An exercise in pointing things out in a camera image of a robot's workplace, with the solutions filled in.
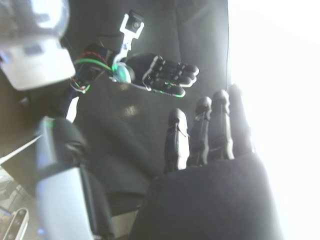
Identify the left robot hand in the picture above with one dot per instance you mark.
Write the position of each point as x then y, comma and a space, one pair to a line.
212, 200

